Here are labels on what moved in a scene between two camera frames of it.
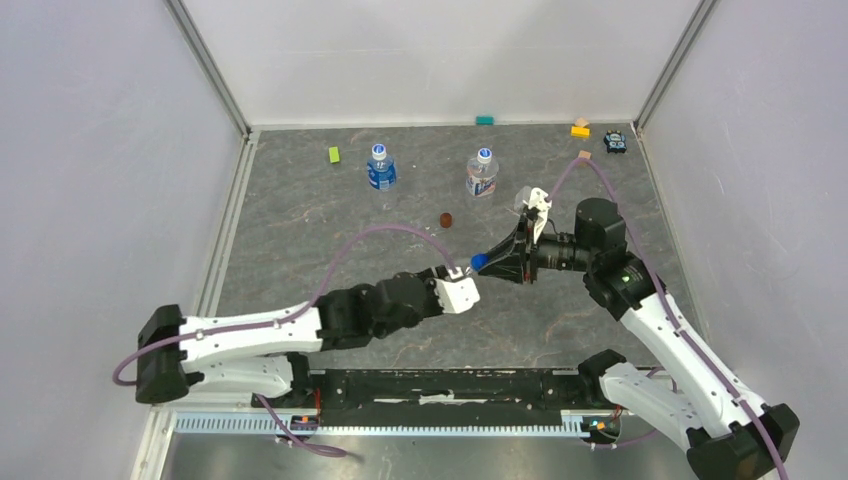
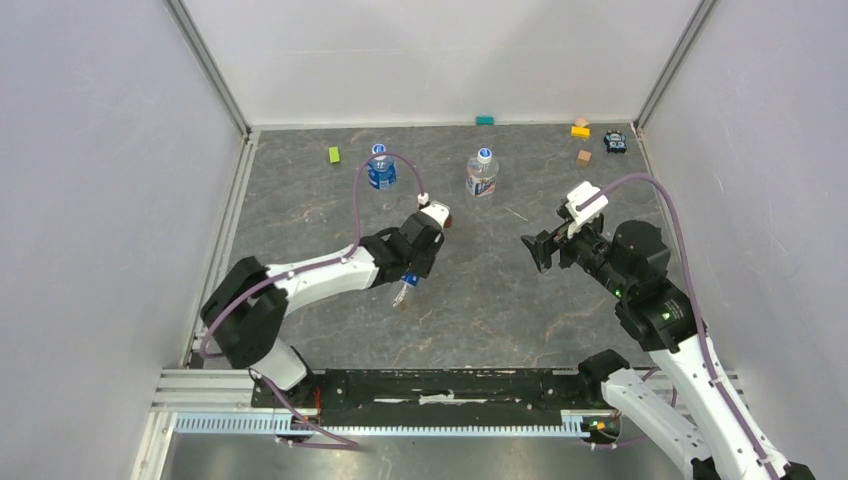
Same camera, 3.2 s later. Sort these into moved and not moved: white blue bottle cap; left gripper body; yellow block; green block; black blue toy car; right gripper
Moved: right gripper; left gripper body
Not moved: green block; black blue toy car; yellow block; white blue bottle cap
